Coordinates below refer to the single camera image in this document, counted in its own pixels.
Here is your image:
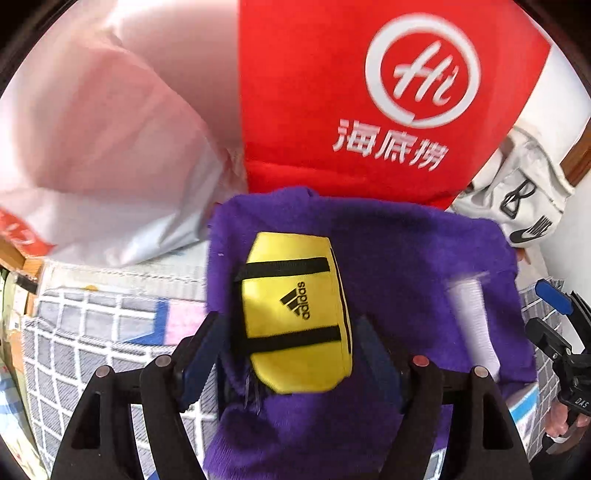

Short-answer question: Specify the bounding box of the yellow zip pouch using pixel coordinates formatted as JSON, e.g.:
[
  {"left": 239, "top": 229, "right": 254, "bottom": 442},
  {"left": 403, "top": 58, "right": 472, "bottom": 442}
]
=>
[{"left": 233, "top": 232, "right": 354, "bottom": 395}]

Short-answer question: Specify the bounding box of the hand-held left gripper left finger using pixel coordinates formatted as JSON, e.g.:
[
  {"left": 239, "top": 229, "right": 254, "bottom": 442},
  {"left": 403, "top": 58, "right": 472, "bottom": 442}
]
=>
[{"left": 51, "top": 311, "right": 227, "bottom": 480}]

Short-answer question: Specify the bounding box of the wooden wall trim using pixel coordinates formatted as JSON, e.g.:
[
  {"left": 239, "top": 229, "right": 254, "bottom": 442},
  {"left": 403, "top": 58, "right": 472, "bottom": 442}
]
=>
[{"left": 561, "top": 138, "right": 591, "bottom": 183}]

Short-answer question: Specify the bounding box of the grey crossbody bag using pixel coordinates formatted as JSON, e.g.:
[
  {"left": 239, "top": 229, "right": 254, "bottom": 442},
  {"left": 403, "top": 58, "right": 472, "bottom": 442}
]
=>
[{"left": 450, "top": 124, "right": 575, "bottom": 250}]

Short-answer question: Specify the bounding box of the wooden bed frame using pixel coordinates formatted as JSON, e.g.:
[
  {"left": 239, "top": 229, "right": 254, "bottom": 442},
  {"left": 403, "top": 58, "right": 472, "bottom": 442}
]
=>
[{"left": 0, "top": 251, "right": 44, "bottom": 280}]

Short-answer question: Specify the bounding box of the purple towel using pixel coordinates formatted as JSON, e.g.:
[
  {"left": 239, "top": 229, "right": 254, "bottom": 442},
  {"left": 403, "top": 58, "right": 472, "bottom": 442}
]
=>
[{"left": 203, "top": 187, "right": 539, "bottom": 480}]

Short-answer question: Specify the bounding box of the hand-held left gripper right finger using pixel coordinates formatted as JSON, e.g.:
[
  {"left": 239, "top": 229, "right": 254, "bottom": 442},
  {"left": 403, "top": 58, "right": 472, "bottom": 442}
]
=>
[{"left": 355, "top": 316, "right": 532, "bottom": 480}]

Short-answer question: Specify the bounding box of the person's right hand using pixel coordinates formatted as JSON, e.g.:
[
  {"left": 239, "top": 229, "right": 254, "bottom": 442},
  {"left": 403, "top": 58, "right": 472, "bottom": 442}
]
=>
[{"left": 545, "top": 401, "right": 575, "bottom": 439}]

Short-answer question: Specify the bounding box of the grey grid blanket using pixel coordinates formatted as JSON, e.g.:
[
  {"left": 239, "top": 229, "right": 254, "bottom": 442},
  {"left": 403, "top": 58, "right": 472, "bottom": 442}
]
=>
[{"left": 21, "top": 258, "right": 573, "bottom": 480}]

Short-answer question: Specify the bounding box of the white plastic shopping bag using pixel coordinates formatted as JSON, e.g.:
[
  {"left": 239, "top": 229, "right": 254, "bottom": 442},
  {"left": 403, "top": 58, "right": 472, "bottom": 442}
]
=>
[{"left": 0, "top": 0, "right": 250, "bottom": 266}]

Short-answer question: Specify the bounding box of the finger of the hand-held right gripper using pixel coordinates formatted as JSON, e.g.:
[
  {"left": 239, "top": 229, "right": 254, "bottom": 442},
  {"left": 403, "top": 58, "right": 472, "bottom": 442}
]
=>
[
  {"left": 536, "top": 279, "right": 591, "bottom": 324},
  {"left": 526, "top": 317, "right": 578, "bottom": 363}
]

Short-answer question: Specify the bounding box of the red fabric bag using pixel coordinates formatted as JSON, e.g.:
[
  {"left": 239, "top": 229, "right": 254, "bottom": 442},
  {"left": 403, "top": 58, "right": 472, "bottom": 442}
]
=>
[{"left": 238, "top": 0, "right": 561, "bottom": 210}]

